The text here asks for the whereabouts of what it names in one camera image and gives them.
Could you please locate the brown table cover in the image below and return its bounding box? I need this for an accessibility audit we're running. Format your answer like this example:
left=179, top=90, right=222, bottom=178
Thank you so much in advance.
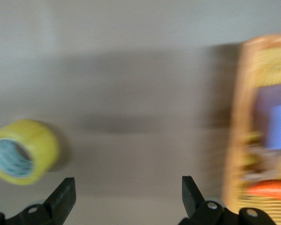
left=0, top=0, right=281, bottom=225

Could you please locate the yellow tape roll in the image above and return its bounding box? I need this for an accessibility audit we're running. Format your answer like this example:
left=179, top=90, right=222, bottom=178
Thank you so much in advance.
left=0, top=119, right=60, bottom=186

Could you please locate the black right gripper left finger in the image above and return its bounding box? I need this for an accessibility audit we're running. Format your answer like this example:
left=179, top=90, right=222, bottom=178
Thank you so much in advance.
left=0, top=177, right=77, bottom=225

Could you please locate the orange toy carrot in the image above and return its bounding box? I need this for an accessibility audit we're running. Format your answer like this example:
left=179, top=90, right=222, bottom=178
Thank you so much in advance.
left=245, top=179, right=281, bottom=203

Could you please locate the purple cube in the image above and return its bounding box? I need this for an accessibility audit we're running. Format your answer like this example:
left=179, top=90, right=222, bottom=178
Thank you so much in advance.
left=254, top=84, right=281, bottom=152

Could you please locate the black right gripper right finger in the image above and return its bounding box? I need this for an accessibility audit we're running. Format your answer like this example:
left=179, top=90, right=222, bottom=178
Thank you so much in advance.
left=179, top=175, right=278, bottom=225

